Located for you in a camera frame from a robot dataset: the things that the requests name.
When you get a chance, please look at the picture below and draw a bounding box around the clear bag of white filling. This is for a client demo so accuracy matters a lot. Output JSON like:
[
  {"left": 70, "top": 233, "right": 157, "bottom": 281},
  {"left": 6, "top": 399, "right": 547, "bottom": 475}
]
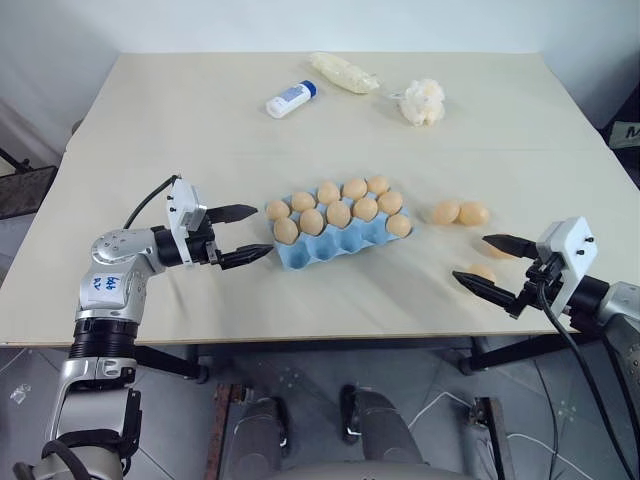
[{"left": 306, "top": 51, "right": 380, "bottom": 95}]

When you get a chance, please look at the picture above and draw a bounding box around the blue egg tray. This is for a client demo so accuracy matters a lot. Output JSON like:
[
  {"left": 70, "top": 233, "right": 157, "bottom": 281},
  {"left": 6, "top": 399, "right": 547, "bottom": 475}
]
[{"left": 264, "top": 186, "right": 414, "bottom": 273}]

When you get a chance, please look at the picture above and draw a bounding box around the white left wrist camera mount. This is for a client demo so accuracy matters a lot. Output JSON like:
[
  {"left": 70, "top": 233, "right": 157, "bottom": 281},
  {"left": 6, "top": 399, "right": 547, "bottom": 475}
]
[{"left": 165, "top": 175, "right": 211, "bottom": 267}]

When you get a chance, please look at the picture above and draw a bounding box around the white bottle with blue cap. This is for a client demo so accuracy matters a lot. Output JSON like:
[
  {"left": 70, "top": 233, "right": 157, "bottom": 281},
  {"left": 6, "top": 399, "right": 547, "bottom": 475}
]
[{"left": 265, "top": 79, "right": 319, "bottom": 120}]

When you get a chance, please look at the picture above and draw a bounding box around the dark box with white sign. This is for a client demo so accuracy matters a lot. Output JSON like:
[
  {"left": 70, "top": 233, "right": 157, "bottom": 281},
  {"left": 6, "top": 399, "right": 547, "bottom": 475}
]
[{"left": 606, "top": 92, "right": 640, "bottom": 151}]

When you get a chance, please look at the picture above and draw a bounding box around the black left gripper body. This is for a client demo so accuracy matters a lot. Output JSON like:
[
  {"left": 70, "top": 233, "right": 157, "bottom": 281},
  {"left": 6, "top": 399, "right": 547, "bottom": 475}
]
[{"left": 189, "top": 218, "right": 225, "bottom": 270}]

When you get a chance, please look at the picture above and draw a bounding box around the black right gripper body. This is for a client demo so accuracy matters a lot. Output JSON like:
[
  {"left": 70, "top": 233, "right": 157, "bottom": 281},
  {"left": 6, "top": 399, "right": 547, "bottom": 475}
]
[{"left": 505, "top": 254, "right": 569, "bottom": 320}]

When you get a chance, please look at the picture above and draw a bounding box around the black mesh basket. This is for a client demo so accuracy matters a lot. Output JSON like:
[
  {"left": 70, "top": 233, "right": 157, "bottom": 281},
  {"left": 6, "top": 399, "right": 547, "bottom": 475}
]
[{"left": 0, "top": 164, "right": 59, "bottom": 222}]

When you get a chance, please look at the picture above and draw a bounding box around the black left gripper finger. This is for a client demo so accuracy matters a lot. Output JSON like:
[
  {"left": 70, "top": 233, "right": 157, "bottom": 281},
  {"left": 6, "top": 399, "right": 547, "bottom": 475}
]
[
  {"left": 207, "top": 202, "right": 259, "bottom": 225},
  {"left": 219, "top": 243, "right": 276, "bottom": 272}
]

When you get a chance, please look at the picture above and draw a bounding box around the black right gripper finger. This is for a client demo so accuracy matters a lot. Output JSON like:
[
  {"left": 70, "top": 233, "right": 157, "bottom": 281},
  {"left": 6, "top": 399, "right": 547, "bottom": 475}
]
[
  {"left": 451, "top": 270, "right": 522, "bottom": 307},
  {"left": 481, "top": 233, "right": 542, "bottom": 261}
]

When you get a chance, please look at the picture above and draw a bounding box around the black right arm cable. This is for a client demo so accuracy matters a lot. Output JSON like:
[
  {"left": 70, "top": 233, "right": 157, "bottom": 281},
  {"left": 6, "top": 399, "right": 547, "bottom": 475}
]
[{"left": 537, "top": 279, "right": 640, "bottom": 480}]

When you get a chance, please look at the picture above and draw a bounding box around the white fluffy lump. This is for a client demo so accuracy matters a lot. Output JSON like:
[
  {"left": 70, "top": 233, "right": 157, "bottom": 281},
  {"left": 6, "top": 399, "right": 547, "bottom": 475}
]
[{"left": 401, "top": 77, "right": 447, "bottom": 128}]

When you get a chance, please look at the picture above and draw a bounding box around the black table leg bar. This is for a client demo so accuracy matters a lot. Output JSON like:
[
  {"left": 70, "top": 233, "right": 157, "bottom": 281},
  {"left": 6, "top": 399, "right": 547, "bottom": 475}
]
[
  {"left": 133, "top": 344, "right": 210, "bottom": 385},
  {"left": 458, "top": 332, "right": 584, "bottom": 377}
]

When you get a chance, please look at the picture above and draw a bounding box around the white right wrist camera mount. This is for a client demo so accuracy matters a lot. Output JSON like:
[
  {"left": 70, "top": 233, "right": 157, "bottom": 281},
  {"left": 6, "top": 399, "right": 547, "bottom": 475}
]
[{"left": 536, "top": 215, "right": 599, "bottom": 317}]

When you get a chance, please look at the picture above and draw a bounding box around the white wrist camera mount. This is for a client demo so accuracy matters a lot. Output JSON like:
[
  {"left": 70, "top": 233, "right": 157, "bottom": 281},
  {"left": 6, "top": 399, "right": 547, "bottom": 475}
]
[
  {"left": 536, "top": 215, "right": 599, "bottom": 317},
  {"left": 165, "top": 175, "right": 211, "bottom": 267}
]

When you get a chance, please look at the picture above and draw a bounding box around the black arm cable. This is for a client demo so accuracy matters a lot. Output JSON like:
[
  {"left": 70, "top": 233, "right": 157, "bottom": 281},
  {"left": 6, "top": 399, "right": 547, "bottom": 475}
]
[
  {"left": 537, "top": 279, "right": 640, "bottom": 480},
  {"left": 123, "top": 174, "right": 182, "bottom": 229}
]

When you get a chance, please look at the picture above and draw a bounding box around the white floor cable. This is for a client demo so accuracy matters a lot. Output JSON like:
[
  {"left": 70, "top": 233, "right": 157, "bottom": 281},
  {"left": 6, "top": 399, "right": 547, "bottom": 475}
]
[{"left": 408, "top": 388, "right": 569, "bottom": 454}]

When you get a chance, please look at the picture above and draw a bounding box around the rusty metal floor rail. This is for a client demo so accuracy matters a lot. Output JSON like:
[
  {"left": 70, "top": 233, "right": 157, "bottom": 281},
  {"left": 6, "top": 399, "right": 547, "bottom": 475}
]
[
  {"left": 468, "top": 396, "right": 517, "bottom": 480},
  {"left": 211, "top": 382, "right": 252, "bottom": 480}
]

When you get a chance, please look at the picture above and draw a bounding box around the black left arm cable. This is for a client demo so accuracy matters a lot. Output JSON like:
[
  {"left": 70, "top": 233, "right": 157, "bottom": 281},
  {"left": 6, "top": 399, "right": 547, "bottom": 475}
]
[{"left": 123, "top": 174, "right": 182, "bottom": 229}]

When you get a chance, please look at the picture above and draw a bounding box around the dark rounded grey shape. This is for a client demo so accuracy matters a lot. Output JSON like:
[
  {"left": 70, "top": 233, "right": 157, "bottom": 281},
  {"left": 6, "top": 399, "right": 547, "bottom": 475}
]
[
  {"left": 233, "top": 396, "right": 292, "bottom": 480},
  {"left": 341, "top": 383, "right": 427, "bottom": 480}
]

